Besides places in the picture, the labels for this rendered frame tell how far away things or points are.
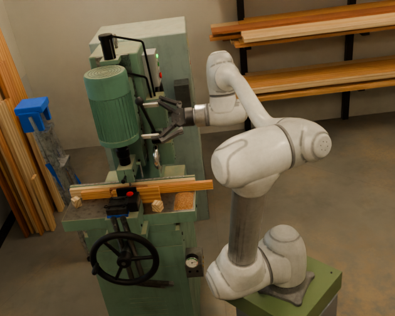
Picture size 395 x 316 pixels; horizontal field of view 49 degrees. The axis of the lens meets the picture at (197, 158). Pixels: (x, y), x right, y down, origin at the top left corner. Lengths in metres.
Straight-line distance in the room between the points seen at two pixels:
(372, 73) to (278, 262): 2.78
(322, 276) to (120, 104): 1.07
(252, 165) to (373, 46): 3.56
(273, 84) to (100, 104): 2.38
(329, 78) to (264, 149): 2.94
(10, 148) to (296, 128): 2.43
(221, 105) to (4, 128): 1.88
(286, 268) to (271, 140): 0.66
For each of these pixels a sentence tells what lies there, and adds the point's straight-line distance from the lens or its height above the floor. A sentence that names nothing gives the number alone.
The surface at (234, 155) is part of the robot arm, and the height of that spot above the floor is 1.48.
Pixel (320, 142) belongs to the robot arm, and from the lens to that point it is 1.16.
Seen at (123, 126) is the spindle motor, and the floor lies 1.29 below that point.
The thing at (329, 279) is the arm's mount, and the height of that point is 0.69.
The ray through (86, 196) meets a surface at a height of 0.92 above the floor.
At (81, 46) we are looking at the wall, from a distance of 4.30.
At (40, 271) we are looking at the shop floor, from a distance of 3.26.
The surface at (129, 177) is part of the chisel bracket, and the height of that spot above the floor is 1.03.
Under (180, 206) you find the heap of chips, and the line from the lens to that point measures 1.91.
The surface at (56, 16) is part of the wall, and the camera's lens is 4.28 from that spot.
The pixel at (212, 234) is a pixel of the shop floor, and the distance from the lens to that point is 3.16.
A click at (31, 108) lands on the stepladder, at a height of 1.15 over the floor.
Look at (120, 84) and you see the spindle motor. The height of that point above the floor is 1.47.
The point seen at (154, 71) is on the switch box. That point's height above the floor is 1.40.
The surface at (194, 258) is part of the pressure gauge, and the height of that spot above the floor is 0.68.
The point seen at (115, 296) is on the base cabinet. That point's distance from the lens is 2.29.
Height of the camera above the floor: 2.03
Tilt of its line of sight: 30 degrees down
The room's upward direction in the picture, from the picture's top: 7 degrees counter-clockwise
